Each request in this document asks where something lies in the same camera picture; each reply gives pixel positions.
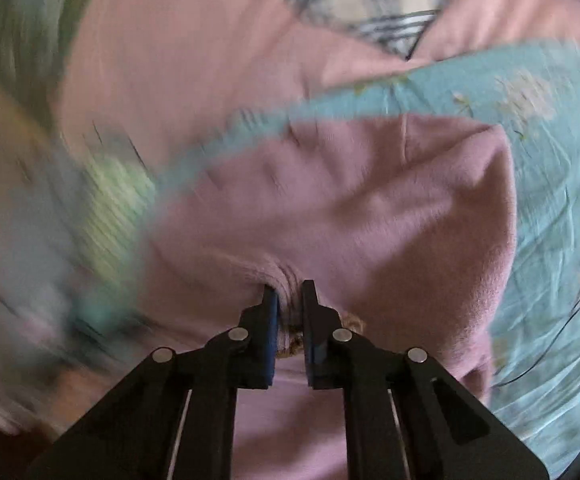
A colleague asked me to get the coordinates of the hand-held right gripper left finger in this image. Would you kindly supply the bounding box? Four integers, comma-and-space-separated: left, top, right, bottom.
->
25, 284, 281, 480

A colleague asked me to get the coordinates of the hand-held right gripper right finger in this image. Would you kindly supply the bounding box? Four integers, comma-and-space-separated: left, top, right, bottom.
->
302, 280, 550, 480

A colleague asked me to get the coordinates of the mauve pink sweater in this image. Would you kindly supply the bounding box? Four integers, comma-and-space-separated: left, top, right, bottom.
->
135, 115, 519, 480

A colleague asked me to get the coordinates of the grey pillow with lettering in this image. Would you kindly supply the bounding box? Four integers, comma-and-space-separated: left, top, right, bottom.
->
0, 155, 96, 361

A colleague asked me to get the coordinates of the teal floral blanket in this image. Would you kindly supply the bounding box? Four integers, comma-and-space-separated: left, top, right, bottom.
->
70, 42, 580, 478

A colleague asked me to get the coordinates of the pink quilt with plaid hearts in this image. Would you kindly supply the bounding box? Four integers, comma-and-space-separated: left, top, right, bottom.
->
55, 0, 580, 201

